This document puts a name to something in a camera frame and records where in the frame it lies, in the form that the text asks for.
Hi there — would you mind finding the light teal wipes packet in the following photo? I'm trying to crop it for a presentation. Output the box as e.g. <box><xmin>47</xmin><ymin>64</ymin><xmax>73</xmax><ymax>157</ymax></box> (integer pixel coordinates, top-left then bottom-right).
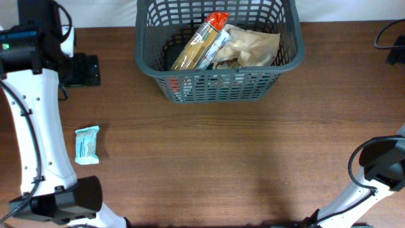
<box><xmin>75</xmin><ymin>126</ymin><xmax>99</xmax><ymax>165</ymax></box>

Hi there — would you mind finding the red orange pasta package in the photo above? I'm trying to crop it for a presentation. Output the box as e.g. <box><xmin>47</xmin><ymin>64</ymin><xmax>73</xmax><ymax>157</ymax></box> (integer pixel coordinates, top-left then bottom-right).
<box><xmin>170</xmin><ymin>11</ymin><xmax>229</xmax><ymax>71</ymax></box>

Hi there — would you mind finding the colourful tissue pack bundle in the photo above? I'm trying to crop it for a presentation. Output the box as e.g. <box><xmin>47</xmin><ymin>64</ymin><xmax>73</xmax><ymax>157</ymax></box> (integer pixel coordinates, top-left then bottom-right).
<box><xmin>196</xmin><ymin>30</ymin><xmax>230</xmax><ymax>70</ymax></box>

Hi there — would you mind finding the brown chocolate snack pouch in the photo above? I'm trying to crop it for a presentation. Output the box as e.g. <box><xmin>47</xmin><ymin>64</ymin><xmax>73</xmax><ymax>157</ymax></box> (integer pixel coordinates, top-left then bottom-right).
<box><xmin>212</xmin><ymin>58</ymin><xmax>245</xmax><ymax>70</ymax></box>

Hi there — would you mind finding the beige kraft paper pouch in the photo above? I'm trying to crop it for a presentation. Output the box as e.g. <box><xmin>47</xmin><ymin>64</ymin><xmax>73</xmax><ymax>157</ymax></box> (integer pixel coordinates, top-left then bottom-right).
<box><xmin>213</xmin><ymin>24</ymin><xmax>281</xmax><ymax>68</ymax></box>

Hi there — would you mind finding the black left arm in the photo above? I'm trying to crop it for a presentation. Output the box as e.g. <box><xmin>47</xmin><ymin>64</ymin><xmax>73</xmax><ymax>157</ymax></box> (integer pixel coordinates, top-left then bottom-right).
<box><xmin>1</xmin><ymin>0</ymin><xmax>130</xmax><ymax>227</ymax></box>

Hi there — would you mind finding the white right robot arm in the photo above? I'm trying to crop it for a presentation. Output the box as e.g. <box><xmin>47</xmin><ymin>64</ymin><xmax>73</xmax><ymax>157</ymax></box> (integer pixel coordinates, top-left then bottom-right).
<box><xmin>303</xmin><ymin>127</ymin><xmax>404</xmax><ymax>228</ymax></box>

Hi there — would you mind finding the grey plastic lattice basket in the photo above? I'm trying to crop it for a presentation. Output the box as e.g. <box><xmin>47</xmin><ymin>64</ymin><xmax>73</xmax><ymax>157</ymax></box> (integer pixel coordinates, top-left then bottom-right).
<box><xmin>135</xmin><ymin>0</ymin><xmax>304</xmax><ymax>103</ymax></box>

